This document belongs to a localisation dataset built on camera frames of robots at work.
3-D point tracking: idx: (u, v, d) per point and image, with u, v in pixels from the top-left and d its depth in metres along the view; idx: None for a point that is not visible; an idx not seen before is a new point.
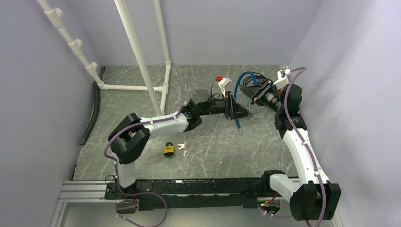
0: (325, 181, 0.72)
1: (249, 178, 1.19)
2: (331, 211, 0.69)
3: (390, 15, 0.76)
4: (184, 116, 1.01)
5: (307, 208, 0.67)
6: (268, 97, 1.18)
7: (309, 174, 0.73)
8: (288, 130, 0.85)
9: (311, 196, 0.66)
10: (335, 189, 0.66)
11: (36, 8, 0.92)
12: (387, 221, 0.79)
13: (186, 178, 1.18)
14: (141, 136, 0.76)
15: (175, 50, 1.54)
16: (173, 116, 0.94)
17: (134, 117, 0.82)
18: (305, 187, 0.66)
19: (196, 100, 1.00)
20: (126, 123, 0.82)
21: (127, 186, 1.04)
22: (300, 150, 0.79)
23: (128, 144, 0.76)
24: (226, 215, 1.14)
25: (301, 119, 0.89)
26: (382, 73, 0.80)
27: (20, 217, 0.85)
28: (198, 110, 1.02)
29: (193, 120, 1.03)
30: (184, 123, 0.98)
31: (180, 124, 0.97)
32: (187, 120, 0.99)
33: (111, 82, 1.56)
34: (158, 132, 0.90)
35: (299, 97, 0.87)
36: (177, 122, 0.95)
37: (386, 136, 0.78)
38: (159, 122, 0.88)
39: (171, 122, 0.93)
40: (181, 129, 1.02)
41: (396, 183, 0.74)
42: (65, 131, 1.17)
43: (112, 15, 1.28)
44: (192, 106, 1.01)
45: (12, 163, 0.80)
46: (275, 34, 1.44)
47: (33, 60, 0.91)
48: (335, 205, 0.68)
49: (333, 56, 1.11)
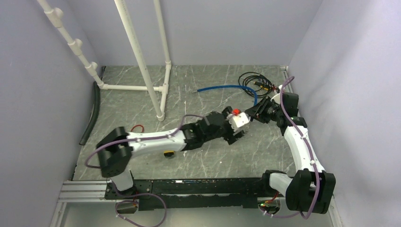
0: (320, 170, 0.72)
1: (249, 177, 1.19)
2: (326, 203, 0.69)
3: (391, 14, 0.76)
4: (184, 134, 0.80)
5: (300, 195, 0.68)
6: (268, 110, 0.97)
7: (305, 163, 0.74)
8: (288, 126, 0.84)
9: (306, 182, 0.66)
10: (330, 178, 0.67)
11: (36, 8, 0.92)
12: (388, 221, 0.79)
13: (186, 178, 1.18)
14: (122, 155, 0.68)
15: (174, 50, 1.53)
16: (169, 135, 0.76)
17: (122, 131, 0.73)
18: (300, 173, 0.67)
19: (209, 121, 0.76)
20: (111, 135, 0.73)
21: (125, 189, 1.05)
22: (298, 143, 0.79)
23: (108, 160, 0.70)
24: (226, 215, 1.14)
25: (302, 118, 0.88)
26: (382, 73, 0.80)
27: (20, 217, 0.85)
28: (205, 132, 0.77)
29: (194, 141, 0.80)
30: (181, 144, 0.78)
31: (176, 144, 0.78)
32: (184, 141, 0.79)
33: (111, 82, 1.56)
34: (147, 151, 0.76)
35: (295, 97, 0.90)
36: (172, 142, 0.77)
37: (386, 137, 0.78)
38: (148, 140, 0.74)
39: (165, 141, 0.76)
40: (180, 148, 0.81)
41: (396, 183, 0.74)
42: (65, 131, 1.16)
43: (112, 15, 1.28)
44: (201, 126, 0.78)
45: (12, 162, 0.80)
46: (275, 35, 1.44)
47: (33, 60, 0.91)
48: (329, 196, 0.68)
49: (333, 56, 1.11)
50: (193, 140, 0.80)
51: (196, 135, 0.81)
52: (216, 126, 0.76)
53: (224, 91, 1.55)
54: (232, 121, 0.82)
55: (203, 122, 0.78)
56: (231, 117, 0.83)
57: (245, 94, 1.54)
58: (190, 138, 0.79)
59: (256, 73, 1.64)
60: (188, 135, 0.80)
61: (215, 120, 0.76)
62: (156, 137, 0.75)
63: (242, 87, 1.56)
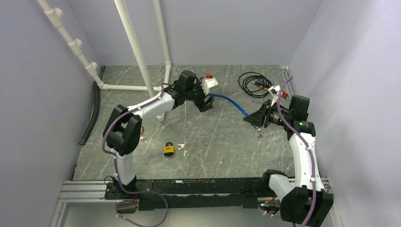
0: (319, 189, 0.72)
1: (248, 178, 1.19)
2: (318, 220, 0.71)
3: (391, 15, 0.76)
4: (169, 94, 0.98)
5: (296, 209, 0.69)
6: (274, 117, 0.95)
7: (305, 178, 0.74)
8: (294, 134, 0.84)
9: (302, 198, 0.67)
10: (328, 198, 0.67)
11: (36, 9, 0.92)
12: (388, 221, 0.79)
13: (186, 178, 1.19)
14: (134, 124, 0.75)
15: (175, 50, 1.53)
16: (159, 97, 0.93)
17: (121, 108, 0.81)
18: (296, 189, 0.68)
19: (187, 75, 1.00)
20: (115, 116, 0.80)
21: (128, 182, 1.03)
22: (302, 155, 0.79)
23: (125, 134, 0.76)
24: (226, 215, 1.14)
25: (311, 124, 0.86)
26: (382, 74, 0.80)
27: (21, 217, 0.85)
28: (186, 86, 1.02)
29: (178, 96, 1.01)
30: (170, 100, 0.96)
31: (167, 103, 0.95)
32: (172, 98, 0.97)
33: (111, 82, 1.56)
34: (148, 116, 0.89)
35: (307, 101, 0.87)
36: (163, 101, 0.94)
37: (386, 137, 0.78)
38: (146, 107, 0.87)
39: (158, 103, 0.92)
40: (169, 107, 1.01)
41: (396, 184, 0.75)
42: (65, 131, 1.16)
43: (112, 15, 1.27)
44: (181, 82, 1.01)
45: (11, 162, 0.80)
46: (275, 35, 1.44)
47: (33, 60, 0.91)
48: (323, 215, 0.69)
49: (333, 56, 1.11)
50: (178, 95, 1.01)
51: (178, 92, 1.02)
52: (193, 78, 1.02)
53: (224, 91, 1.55)
54: (204, 83, 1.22)
55: (181, 79, 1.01)
56: (204, 81, 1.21)
57: (245, 94, 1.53)
58: (175, 95, 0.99)
59: (256, 73, 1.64)
60: (172, 93, 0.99)
61: (190, 74, 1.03)
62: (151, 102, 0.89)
63: (242, 87, 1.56)
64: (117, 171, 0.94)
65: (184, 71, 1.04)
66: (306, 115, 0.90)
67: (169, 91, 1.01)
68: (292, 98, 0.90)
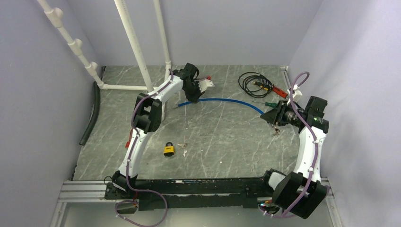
0: (315, 180, 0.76)
1: (248, 178, 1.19)
2: (307, 210, 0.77)
3: (390, 14, 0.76)
4: (177, 76, 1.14)
5: (286, 195, 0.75)
6: (288, 116, 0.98)
7: (303, 167, 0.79)
8: (305, 128, 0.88)
9: (295, 184, 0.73)
10: (321, 190, 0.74)
11: (36, 9, 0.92)
12: (388, 221, 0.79)
13: (186, 178, 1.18)
14: (156, 107, 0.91)
15: (175, 50, 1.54)
16: (170, 81, 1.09)
17: (143, 94, 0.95)
18: (292, 174, 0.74)
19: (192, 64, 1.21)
20: (138, 101, 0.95)
21: (134, 175, 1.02)
22: (308, 147, 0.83)
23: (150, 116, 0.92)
24: (226, 215, 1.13)
25: (326, 121, 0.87)
26: (382, 73, 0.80)
27: (21, 216, 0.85)
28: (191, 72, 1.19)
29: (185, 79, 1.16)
30: (180, 82, 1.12)
31: (178, 83, 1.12)
32: (180, 79, 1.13)
33: (111, 82, 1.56)
34: (165, 98, 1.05)
35: (323, 100, 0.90)
36: (174, 84, 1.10)
37: (387, 137, 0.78)
38: (162, 91, 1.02)
39: (170, 86, 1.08)
40: (180, 87, 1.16)
41: (397, 183, 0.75)
42: (65, 131, 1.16)
43: (112, 15, 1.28)
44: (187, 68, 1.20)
45: (11, 161, 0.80)
46: (275, 34, 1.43)
47: (33, 60, 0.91)
48: (312, 205, 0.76)
49: (333, 56, 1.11)
50: (185, 76, 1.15)
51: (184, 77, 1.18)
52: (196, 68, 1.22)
53: (224, 91, 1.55)
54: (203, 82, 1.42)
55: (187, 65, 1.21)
56: (203, 81, 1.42)
57: (245, 94, 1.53)
58: (182, 75, 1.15)
59: (256, 73, 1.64)
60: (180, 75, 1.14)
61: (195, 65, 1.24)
62: (165, 86, 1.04)
63: (242, 87, 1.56)
64: (129, 158, 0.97)
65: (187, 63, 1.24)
66: (322, 115, 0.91)
67: (177, 73, 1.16)
68: (310, 97, 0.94)
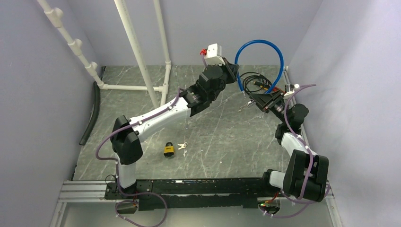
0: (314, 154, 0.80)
1: (249, 178, 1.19)
2: (321, 185, 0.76)
3: (391, 14, 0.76)
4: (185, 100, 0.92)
5: (296, 173, 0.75)
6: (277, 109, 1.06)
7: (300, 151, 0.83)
8: (286, 134, 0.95)
9: (301, 158, 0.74)
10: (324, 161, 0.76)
11: (36, 9, 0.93)
12: (388, 221, 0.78)
13: (186, 178, 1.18)
14: (131, 140, 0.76)
15: (175, 50, 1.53)
16: (169, 107, 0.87)
17: (123, 119, 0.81)
18: (295, 150, 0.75)
19: (207, 77, 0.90)
20: (117, 125, 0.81)
21: (127, 186, 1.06)
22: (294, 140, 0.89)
23: (123, 147, 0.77)
24: (226, 215, 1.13)
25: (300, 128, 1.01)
26: (381, 73, 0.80)
27: (21, 216, 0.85)
28: (207, 89, 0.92)
29: (199, 103, 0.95)
30: (184, 110, 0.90)
31: (179, 112, 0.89)
32: (188, 107, 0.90)
33: (111, 82, 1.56)
34: (155, 126, 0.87)
35: (301, 119, 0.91)
36: (174, 111, 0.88)
37: (385, 136, 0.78)
38: (150, 120, 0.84)
39: (168, 113, 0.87)
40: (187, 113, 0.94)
41: (396, 184, 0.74)
42: (65, 131, 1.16)
43: (112, 15, 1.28)
44: (202, 85, 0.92)
45: (11, 161, 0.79)
46: (276, 34, 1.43)
47: (33, 60, 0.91)
48: (324, 179, 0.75)
49: (333, 56, 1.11)
50: (198, 102, 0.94)
51: (199, 97, 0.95)
52: (214, 79, 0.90)
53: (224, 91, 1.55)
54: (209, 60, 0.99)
55: (202, 81, 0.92)
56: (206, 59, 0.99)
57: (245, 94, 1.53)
58: (195, 101, 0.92)
59: (256, 73, 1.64)
60: (191, 100, 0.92)
61: (212, 74, 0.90)
62: (157, 114, 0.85)
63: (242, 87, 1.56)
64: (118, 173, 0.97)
65: (203, 73, 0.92)
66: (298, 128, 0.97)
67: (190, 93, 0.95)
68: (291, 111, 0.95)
